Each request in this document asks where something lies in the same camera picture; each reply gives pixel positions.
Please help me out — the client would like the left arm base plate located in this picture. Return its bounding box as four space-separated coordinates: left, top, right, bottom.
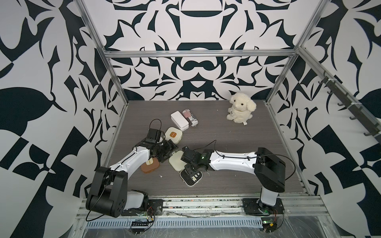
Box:
122 198 164 216

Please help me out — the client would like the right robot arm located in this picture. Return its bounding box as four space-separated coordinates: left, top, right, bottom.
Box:
181 146 287 207

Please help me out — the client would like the electronics board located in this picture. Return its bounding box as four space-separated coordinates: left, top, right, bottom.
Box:
262 217 278 234
130 220 151 234

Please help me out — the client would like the white plush dog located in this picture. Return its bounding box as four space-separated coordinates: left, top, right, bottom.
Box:
226 92 257 125

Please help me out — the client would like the white rectangular box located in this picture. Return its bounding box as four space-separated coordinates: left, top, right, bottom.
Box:
171 111 189 131

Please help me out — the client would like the left electronics board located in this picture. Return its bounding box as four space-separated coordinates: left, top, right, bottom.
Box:
130 220 151 234

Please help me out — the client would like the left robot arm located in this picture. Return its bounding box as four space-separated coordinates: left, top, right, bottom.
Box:
86 129 178 218

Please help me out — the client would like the right electronics board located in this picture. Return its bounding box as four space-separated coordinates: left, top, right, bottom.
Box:
262 217 278 234

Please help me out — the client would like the aluminium front rail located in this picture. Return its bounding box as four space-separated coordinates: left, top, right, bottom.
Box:
74 194 331 221

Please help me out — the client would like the brown nail clipper case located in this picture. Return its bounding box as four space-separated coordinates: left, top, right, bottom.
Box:
140 157 160 174

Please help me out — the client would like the cream nail clipper case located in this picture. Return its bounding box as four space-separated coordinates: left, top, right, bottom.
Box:
165 127 183 145

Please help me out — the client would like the flag pattern can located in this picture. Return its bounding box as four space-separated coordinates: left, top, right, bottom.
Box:
182 109 198 127

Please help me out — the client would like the wall hook rack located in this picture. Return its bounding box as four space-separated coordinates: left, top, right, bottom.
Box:
319 72 381 143

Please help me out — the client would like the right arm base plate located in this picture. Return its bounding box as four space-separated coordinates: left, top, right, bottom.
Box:
242 198 284 217

